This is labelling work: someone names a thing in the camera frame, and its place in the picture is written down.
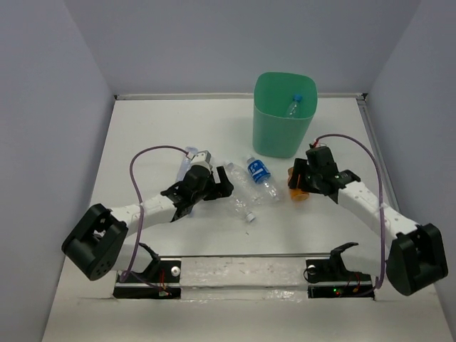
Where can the small orange juice bottle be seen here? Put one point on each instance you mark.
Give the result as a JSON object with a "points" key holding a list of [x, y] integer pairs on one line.
{"points": [[296, 195]]}

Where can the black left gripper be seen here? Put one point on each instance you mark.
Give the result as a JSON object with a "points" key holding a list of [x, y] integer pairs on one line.
{"points": [[218, 190]]}

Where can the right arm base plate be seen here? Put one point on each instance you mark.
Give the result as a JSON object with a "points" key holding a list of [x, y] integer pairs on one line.
{"points": [[328, 278]]}

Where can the clear ribbed bottle white cap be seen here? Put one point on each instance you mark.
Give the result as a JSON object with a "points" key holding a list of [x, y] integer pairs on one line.
{"points": [[240, 207]]}

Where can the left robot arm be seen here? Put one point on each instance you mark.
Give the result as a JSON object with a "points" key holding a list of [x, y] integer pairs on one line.
{"points": [[96, 244]]}

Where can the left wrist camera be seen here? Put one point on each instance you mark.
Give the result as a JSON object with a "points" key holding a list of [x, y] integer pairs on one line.
{"points": [[202, 158]]}

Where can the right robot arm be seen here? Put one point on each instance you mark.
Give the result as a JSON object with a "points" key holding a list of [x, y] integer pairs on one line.
{"points": [[412, 255]]}

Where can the blue-cap blue-label water bottle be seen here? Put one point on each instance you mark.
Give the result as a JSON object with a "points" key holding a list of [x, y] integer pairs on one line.
{"points": [[293, 109]]}

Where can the white-cap blue-label drink bottle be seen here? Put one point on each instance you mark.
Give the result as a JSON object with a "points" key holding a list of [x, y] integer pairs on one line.
{"points": [[262, 178]]}

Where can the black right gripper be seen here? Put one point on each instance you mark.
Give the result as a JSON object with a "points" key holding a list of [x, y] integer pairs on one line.
{"points": [[301, 166]]}

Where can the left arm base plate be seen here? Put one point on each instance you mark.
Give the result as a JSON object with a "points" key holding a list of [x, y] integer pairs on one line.
{"points": [[159, 282]]}

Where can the clear bottle blue cap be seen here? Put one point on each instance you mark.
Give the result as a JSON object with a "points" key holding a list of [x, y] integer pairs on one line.
{"points": [[185, 164]]}

